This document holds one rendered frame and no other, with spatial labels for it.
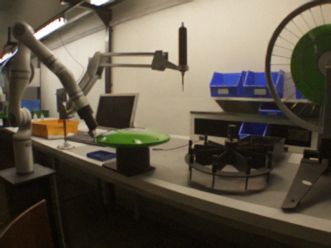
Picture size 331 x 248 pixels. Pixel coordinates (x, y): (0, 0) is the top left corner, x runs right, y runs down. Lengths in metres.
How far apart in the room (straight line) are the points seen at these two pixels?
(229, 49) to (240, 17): 0.24
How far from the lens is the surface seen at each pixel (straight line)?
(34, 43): 1.20
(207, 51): 1.81
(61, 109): 1.46
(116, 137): 0.88
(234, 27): 1.75
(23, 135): 1.25
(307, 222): 0.68
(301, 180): 0.81
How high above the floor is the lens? 1.23
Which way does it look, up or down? 7 degrees down
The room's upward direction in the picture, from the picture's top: straight up
